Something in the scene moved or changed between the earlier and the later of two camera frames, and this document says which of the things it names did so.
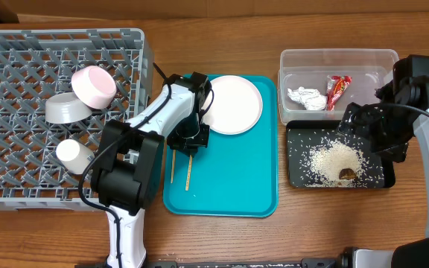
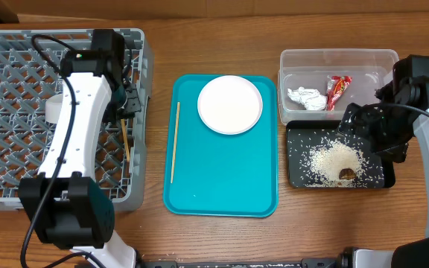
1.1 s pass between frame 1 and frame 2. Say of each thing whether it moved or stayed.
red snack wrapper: stayed
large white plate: stayed
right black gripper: stayed
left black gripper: moved
